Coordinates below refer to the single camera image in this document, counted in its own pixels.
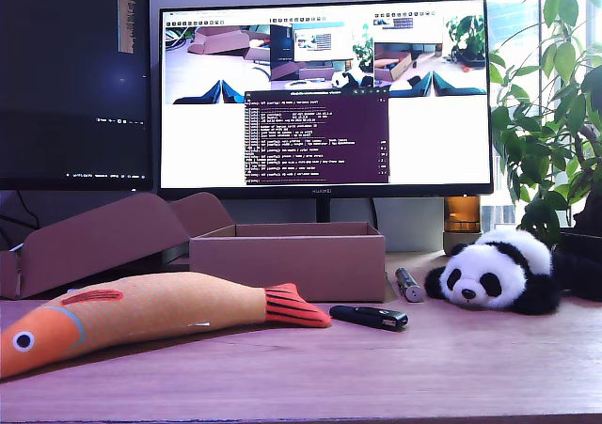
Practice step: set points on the orange fish plush toy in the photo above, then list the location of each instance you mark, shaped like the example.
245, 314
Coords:
155, 306

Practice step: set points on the brown cardboard box with lid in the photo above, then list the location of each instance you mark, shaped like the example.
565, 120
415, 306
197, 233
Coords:
287, 269

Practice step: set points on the black monitor stand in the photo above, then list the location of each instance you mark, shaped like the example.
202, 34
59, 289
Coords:
323, 210

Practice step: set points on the silver metal cylinder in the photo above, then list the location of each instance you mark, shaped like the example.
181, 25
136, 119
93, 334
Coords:
408, 285

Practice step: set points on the bright Huawei computer monitor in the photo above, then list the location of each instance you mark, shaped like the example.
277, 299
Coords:
432, 137

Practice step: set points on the amber glass jar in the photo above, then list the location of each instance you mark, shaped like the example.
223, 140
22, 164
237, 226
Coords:
463, 217

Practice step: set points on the black white panda plush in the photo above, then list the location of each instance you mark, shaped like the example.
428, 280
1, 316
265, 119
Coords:
494, 273

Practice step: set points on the green leafy houseplant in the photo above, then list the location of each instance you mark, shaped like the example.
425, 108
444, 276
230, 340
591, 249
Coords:
531, 161

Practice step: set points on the dark computer monitor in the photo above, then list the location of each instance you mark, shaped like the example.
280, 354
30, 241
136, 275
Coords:
70, 90

